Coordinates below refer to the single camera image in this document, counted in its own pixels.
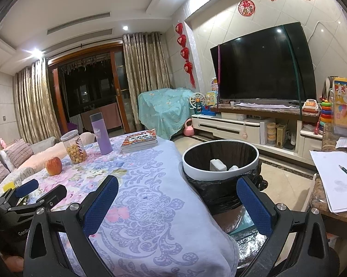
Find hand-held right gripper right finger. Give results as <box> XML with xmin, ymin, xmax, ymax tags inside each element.
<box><xmin>236</xmin><ymin>176</ymin><xmax>331</xmax><ymax>277</ymax></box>

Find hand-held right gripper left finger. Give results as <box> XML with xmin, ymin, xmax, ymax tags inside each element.
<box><xmin>23</xmin><ymin>175</ymin><xmax>120</xmax><ymax>277</ymax></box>

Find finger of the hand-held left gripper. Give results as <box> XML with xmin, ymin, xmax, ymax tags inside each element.
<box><xmin>6</xmin><ymin>184</ymin><xmax>68</xmax><ymax>217</ymax></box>
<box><xmin>0</xmin><ymin>178</ymin><xmax>40</xmax><ymax>207</ymax></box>

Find white rimmed trash bin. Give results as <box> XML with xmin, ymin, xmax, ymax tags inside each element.
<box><xmin>182</xmin><ymin>140</ymin><xmax>269</xmax><ymax>217</ymax></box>

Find person's left hand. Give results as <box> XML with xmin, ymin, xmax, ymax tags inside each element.
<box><xmin>2</xmin><ymin>252</ymin><xmax>26</xmax><ymax>273</ymax></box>

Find red apple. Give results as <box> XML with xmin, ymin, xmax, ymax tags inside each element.
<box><xmin>45</xmin><ymin>156</ymin><xmax>63</xmax><ymax>176</ymax></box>

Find pale fabric sofa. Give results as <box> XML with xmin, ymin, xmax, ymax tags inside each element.
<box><xmin>0</xmin><ymin>131</ymin><xmax>96</xmax><ymax>197</ymax></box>

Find clear jar of snack balls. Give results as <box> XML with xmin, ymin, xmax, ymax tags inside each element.
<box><xmin>60</xmin><ymin>130</ymin><xmax>88</xmax><ymax>165</ymax></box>

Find purple thermos bottle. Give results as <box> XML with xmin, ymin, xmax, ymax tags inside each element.
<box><xmin>89</xmin><ymin>112</ymin><xmax>114</xmax><ymax>155</ymax></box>

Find stack of books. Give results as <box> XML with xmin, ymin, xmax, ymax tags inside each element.
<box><xmin>121</xmin><ymin>129</ymin><xmax>158</xmax><ymax>154</ymax></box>

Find yellow stacked containers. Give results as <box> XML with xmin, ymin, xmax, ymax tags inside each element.
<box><xmin>266</xmin><ymin>123</ymin><xmax>276</xmax><ymax>146</ymax></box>

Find yellow toy building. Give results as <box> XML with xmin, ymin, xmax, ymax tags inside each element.
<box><xmin>276</xmin><ymin>123</ymin><xmax>287</xmax><ymax>149</ymax></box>

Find white television stand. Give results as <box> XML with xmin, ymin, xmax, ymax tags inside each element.
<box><xmin>191</xmin><ymin>101</ymin><xmax>324</xmax><ymax>165</ymax></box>

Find white paper sheets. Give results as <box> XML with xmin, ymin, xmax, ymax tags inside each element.
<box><xmin>309</xmin><ymin>149</ymin><xmax>347</xmax><ymax>213</ymax></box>

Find beige patterned curtain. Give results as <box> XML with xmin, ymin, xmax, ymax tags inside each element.
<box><xmin>122</xmin><ymin>32</ymin><xmax>172</xmax><ymax>132</ymax></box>
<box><xmin>12</xmin><ymin>58</ymin><xmax>61</xmax><ymax>145</ymax></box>

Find brown marble table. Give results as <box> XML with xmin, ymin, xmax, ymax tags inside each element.
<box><xmin>309</xmin><ymin>124</ymin><xmax>347</xmax><ymax>234</ymax></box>

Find pink kettlebell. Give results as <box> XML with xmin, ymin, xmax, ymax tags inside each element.
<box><xmin>183</xmin><ymin>118</ymin><xmax>195</xmax><ymax>137</ymax></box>

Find wooden framed sliding door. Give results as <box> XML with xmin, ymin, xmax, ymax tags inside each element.
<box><xmin>46</xmin><ymin>42</ymin><xmax>134</xmax><ymax>139</ymax></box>

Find toy cash register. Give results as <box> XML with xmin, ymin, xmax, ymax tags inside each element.
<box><xmin>302</xmin><ymin>99</ymin><xmax>320</xmax><ymax>113</ymax></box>

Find toy ferris wheel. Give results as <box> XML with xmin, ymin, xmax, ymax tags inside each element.
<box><xmin>189</xmin><ymin>92</ymin><xmax>205</xmax><ymax>114</ymax></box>

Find teal cloth-covered furniture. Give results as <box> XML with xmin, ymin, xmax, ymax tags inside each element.
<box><xmin>137</xmin><ymin>87</ymin><xmax>195</xmax><ymax>140</ymax></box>

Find colourful toy boxes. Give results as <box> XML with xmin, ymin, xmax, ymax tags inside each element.
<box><xmin>205</xmin><ymin>77</ymin><xmax>220</xmax><ymax>111</ymax></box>

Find colourful calendar in clear stand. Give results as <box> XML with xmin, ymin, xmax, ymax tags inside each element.
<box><xmin>331</xmin><ymin>76</ymin><xmax>347</xmax><ymax>137</ymax></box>

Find black flat television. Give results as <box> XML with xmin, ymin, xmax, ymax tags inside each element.
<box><xmin>210</xmin><ymin>21</ymin><xmax>317</xmax><ymax>104</ymax></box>

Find red hanging heart decoration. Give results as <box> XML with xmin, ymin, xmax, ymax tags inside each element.
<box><xmin>174</xmin><ymin>22</ymin><xmax>196</xmax><ymax>88</ymax></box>

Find stacking ring toy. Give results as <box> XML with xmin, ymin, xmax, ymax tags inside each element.
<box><xmin>319</xmin><ymin>99</ymin><xmax>333</xmax><ymax>127</ymax></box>

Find round red wall decal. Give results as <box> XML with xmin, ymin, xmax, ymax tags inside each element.
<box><xmin>238</xmin><ymin>0</ymin><xmax>256</xmax><ymax>16</ymax></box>

